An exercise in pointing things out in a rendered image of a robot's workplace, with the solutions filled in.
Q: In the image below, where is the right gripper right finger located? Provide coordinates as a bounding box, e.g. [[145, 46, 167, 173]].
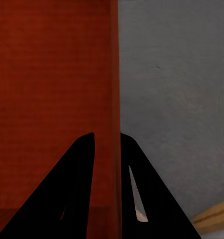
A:
[[120, 133, 201, 239]]

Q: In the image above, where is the storage box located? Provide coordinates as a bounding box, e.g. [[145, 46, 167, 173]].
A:
[[0, 0, 122, 239]]

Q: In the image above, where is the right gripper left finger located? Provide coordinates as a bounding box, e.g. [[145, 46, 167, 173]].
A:
[[0, 132, 95, 239]]

